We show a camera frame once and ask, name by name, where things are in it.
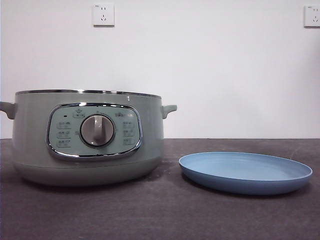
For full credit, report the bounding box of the white wall socket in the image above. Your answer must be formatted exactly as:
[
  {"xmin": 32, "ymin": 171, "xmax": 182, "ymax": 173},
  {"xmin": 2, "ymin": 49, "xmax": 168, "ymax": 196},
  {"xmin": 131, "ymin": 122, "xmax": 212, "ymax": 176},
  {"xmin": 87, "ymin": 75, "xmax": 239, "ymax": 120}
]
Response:
[
  {"xmin": 93, "ymin": 4, "xmax": 116, "ymax": 28},
  {"xmin": 303, "ymin": 5, "xmax": 320, "ymax": 29}
]

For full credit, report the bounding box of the blue round plate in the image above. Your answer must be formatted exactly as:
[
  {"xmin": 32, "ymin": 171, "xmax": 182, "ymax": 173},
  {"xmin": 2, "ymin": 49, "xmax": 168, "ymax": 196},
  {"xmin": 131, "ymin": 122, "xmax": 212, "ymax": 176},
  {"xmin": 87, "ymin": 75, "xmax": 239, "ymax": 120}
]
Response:
[{"xmin": 178, "ymin": 152, "xmax": 313, "ymax": 196}]

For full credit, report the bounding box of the pale green electric steamer pot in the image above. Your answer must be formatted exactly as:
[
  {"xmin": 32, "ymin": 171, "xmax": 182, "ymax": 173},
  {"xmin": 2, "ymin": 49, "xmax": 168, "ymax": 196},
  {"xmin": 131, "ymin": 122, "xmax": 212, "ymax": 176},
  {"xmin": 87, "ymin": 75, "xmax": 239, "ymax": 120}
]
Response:
[{"xmin": 0, "ymin": 88, "xmax": 178, "ymax": 188}]

